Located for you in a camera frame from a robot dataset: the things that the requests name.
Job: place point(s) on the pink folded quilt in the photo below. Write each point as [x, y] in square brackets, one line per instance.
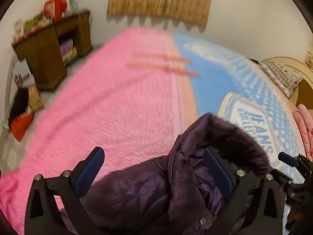
[304, 121]

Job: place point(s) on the grey patterned pillow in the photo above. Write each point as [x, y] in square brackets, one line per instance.
[284, 78]

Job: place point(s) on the orange red bag on floor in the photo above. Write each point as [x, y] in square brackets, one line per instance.
[20, 124]

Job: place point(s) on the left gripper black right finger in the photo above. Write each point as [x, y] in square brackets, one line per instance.
[253, 204]

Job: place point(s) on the black bag on floor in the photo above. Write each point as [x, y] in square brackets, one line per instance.
[20, 104]

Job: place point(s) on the white printed paper bag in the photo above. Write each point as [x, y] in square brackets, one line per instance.
[22, 75]

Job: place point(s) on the white greeting card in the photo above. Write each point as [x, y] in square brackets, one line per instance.
[18, 29]

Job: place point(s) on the stacked books in desk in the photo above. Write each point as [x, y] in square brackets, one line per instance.
[68, 51]

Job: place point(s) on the pink and blue bedspread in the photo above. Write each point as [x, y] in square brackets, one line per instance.
[136, 95]

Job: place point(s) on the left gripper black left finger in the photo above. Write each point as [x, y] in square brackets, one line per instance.
[42, 215]

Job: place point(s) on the colourful snack package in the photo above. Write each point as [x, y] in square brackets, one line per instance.
[34, 102]

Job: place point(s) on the dark purple quilted jacket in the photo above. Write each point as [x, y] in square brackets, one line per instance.
[174, 193]

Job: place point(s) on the cream wooden headboard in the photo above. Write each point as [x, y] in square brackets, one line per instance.
[303, 93]

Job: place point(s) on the brown wooden desk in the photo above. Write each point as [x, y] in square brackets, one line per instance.
[41, 49]

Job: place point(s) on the red gift bag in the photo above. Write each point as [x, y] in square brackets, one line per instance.
[55, 8]

